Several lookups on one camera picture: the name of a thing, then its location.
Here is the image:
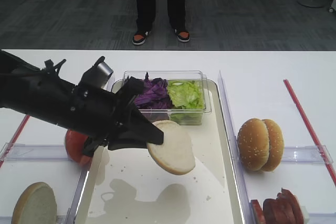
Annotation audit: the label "person in black trousers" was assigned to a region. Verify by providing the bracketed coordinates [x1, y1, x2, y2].
[129, 0, 191, 47]

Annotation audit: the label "right upper clear cross divider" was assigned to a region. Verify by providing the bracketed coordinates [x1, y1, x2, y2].
[281, 145, 333, 165]

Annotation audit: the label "rear tomato slice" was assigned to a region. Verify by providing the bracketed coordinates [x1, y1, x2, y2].
[79, 155, 92, 167]

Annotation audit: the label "left red tape strip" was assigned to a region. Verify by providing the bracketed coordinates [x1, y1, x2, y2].
[0, 115, 30, 167]

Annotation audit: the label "thin bottom bun half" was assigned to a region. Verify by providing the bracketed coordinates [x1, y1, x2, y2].
[147, 120, 196, 175]

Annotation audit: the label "right clear long divider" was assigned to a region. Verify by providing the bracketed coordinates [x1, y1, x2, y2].
[217, 71, 255, 224]

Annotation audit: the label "tomato slice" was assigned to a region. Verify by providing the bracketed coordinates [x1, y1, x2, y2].
[65, 130, 88, 163]
[79, 155, 92, 167]

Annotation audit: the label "large bottom bun half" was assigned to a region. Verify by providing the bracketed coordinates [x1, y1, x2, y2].
[11, 182, 57, 224]

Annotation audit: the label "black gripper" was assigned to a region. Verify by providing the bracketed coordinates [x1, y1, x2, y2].
[57, 56, 164, 156]

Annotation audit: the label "red tape strip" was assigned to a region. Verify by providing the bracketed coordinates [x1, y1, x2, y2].
[283, 79, 335, 184]
[0, 115, 30, 167]

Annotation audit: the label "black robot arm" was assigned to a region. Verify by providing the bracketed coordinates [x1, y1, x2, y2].
[1, 51, 164, 157]

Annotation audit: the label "right red tape strip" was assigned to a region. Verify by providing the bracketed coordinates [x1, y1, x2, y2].
[283, 79, 335, 184]

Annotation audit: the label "brown meat patties stack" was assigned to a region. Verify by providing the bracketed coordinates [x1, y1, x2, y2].
[263, 188, 305, 224]

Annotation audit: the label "left upper clear cross divider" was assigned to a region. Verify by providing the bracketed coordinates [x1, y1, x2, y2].
[1, 143, 70, 162]

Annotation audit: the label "red bacon slice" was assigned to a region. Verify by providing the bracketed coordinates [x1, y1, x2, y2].
[250, 199, 266, 224]

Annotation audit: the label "left sesame bun top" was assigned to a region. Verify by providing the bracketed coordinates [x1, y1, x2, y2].
[237, 118, 269, 171]

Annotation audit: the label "sesame bun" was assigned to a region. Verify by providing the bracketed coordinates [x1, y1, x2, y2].
[261, 119, 284, 172]
[237, 118, 269, 171]

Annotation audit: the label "clear plastic salad container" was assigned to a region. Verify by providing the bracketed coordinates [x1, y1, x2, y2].
[122, 70, 212, 125]

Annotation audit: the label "left clear long divider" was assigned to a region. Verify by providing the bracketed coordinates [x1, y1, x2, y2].
[63, 147, 105, 224]

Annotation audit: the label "clear long divider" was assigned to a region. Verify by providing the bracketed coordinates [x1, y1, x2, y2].
[217, 71, 255, 224]
[63, 147, 105, 224]

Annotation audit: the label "metal serving tray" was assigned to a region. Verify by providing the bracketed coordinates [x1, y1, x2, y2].
[75, 81, 244, 223]

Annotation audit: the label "purple cabbage shreds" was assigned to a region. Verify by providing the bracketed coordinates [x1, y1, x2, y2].
[134, 72, 173, 122]

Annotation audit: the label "front tomato slice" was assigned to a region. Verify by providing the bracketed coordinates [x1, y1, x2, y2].
[65, 130, 88, 163]

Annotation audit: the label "clear cross divider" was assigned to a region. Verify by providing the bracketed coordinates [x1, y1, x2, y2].
[1, 143, 70, 162]
[281, 145, 333, 165]

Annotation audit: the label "white cheese block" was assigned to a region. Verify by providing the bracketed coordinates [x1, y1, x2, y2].
[300, 205, 310, 224]

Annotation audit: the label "green lettuce leaves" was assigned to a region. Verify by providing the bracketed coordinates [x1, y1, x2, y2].
[167, 80, 205, 125]

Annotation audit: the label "right sesame bun top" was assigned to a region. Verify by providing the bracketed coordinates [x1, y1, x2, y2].
[261, 119, 284, 172]

